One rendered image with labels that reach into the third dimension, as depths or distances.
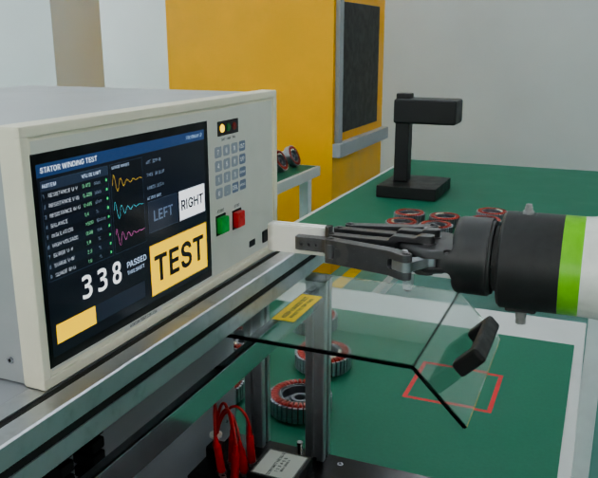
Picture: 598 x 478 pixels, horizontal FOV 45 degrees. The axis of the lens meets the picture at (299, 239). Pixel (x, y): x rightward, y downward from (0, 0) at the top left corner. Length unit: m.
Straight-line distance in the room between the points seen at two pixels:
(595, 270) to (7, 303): 0.48
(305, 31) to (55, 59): 1.47
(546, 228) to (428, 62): 5.30
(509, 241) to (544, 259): 0.03
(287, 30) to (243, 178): 3.49
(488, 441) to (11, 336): 0.85
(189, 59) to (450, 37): 2.22
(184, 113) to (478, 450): 0.75
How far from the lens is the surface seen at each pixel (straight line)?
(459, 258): 0.68
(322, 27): 4.23
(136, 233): 0.67
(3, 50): 4.83
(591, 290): 0.67
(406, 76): 5.99
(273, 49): 4.35
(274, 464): 0.94
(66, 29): 4.67
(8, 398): 0.60
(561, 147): 5.85
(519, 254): 0.66
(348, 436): 1.23
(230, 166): 0.81
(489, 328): 0.86
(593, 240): 0.67
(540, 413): 1.36
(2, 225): 0.58
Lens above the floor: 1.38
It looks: 15 degrees down
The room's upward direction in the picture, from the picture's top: straight up
